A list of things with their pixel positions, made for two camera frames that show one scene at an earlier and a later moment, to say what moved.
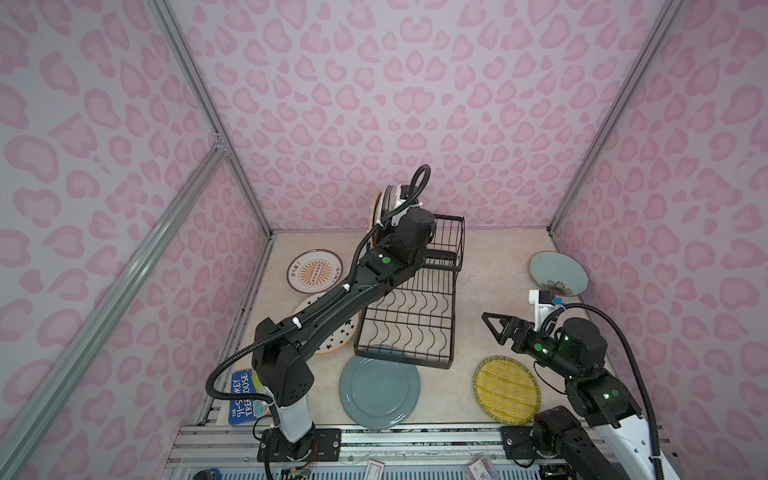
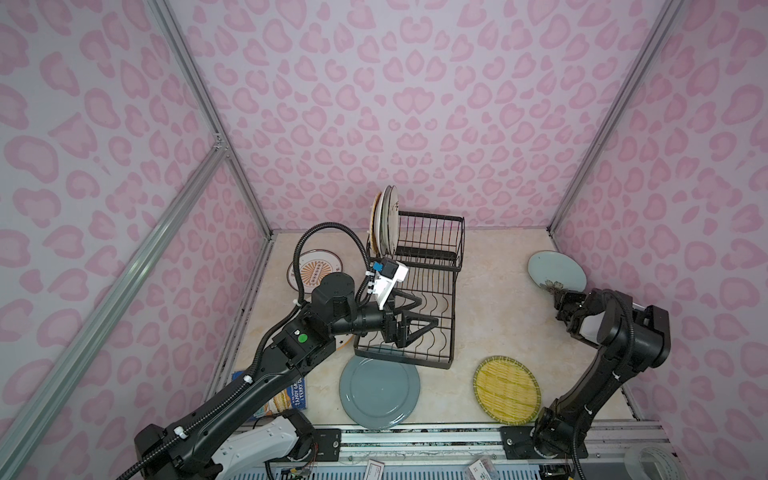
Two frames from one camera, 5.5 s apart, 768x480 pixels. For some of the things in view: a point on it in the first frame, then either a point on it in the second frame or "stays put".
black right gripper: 526,331 -> 563,300
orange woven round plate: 373,213 stays put
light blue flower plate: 558,273 stays put
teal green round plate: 379,394 stays put
